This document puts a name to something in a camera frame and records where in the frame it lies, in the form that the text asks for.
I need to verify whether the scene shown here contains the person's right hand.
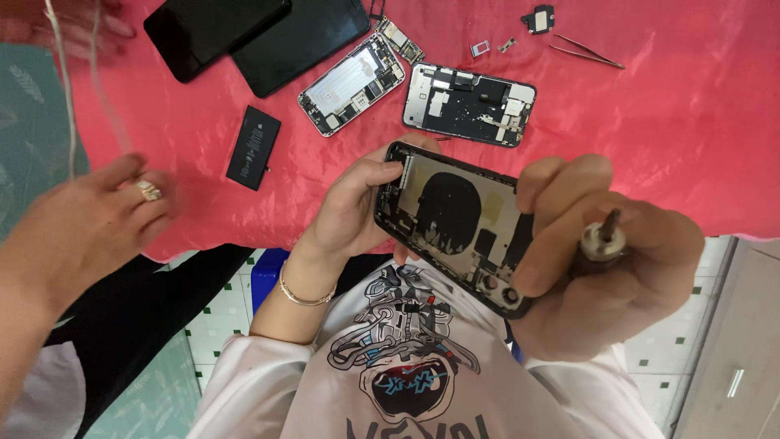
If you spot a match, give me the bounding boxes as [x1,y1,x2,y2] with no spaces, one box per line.
[509,154,708,364]

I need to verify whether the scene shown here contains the person's left hand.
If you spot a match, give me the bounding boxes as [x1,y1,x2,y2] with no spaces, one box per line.
[291,133,443,287]

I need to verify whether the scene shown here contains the small metal screwdriver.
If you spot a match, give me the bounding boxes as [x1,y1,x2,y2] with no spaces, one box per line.
[573,209,630,276]

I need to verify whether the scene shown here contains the black phone housing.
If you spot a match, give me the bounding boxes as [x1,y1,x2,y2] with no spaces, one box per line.
[373,141,538,319]

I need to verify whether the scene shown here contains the blue plastic stool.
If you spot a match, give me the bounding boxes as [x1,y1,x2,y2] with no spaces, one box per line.
[250,248,291,315]

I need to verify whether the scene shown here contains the black phone battery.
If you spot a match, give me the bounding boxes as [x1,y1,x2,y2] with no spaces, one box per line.
[225,105,282,192]

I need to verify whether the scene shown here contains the silver open phone chassis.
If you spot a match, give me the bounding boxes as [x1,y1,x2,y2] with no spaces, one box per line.
[297,33,407,139]

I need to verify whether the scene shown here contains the grey cabinet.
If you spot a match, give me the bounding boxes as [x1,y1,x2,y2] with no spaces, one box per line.
[672,238,780,439]

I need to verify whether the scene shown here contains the red satin tablecloth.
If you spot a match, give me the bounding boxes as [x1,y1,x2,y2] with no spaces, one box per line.
[58,0,780,264]

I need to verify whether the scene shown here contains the black and silver phone chassis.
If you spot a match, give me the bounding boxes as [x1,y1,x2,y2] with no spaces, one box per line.
[401,62,537,149]

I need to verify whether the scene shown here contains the black phone screen panel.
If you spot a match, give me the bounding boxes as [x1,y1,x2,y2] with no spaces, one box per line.
[143,0,293,84]
[230,0,372,99]

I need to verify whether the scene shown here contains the white printed t-shirt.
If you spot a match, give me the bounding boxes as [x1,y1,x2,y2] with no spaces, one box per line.
[186,259,666,439]

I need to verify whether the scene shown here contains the phone logic board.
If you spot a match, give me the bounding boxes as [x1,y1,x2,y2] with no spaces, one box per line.
[373,15,426,65]

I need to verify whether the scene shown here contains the metal tweezers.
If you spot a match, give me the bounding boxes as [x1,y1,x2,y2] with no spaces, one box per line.
[549,33,626,70]

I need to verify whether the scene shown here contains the black speaker module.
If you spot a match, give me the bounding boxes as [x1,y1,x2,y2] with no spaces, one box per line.
[520,5,556,36]

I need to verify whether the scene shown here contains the teal leaf-print mat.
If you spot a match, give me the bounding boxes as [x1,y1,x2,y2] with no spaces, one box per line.
[0,41,92,241]

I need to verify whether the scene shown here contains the gold bracelet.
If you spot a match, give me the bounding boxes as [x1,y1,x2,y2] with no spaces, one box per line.
[278,261,338,307]

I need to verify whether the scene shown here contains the white cable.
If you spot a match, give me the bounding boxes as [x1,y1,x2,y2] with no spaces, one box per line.
[43,0,79,181]

